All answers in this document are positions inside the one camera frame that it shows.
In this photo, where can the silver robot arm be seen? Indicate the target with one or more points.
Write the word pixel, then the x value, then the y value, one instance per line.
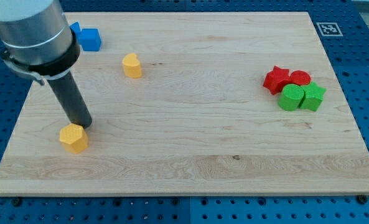
pixel 39 42

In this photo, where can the yellow heart block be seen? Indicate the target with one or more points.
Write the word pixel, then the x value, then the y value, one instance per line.
pixel 132 66

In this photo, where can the yellow hexagon block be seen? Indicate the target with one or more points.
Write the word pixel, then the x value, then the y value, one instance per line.
pixel 73 138

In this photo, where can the wooden board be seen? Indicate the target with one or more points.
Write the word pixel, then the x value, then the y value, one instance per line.
pixel 199 122

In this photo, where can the red star block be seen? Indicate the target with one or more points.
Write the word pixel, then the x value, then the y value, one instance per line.
pixel 277 79

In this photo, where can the green cylinder block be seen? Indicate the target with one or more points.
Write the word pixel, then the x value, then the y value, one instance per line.
pixel 291 97

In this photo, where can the blue cube block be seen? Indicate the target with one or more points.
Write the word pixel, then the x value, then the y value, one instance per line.
pixel 90 40

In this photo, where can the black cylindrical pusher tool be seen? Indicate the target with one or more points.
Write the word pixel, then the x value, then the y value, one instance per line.
pixel 71 100

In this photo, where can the red cylinder block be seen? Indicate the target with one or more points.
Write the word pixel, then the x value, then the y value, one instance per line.
pixel 300 77

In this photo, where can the green star block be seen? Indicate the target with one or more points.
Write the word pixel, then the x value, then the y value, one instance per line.
pixel 313 96

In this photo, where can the small blue block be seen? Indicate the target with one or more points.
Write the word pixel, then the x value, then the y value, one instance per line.
pixel 75 27

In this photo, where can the white fiducial marker tag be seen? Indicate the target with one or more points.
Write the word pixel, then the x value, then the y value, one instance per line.
pixel 329 29

